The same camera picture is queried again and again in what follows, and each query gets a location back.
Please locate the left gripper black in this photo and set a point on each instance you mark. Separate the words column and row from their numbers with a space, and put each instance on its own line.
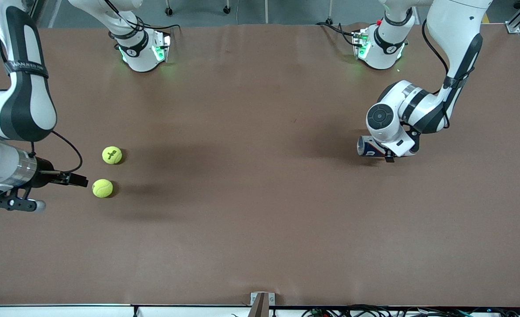
column 389, row 159

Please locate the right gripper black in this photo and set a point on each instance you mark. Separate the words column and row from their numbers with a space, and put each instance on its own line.
column 45, row 173

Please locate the clear tennis ball can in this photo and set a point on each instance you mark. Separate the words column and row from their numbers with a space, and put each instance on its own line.
column 370, row 147

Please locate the yellow tennis ball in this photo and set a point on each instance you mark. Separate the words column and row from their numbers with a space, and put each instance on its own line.
column 112, row 155
column 102, row 188

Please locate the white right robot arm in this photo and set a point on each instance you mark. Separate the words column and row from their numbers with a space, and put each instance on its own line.
column 22, row 105

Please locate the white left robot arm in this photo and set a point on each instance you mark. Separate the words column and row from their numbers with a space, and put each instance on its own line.
column 453, row 26

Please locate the brown table cover sheet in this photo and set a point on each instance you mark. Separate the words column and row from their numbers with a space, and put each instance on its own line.
column 260, row 242

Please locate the thin white pole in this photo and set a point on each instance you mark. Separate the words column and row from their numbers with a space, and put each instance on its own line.
column 266, row 11

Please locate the grey metal edge bracket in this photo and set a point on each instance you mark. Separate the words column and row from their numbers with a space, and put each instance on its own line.
column 262, row 304

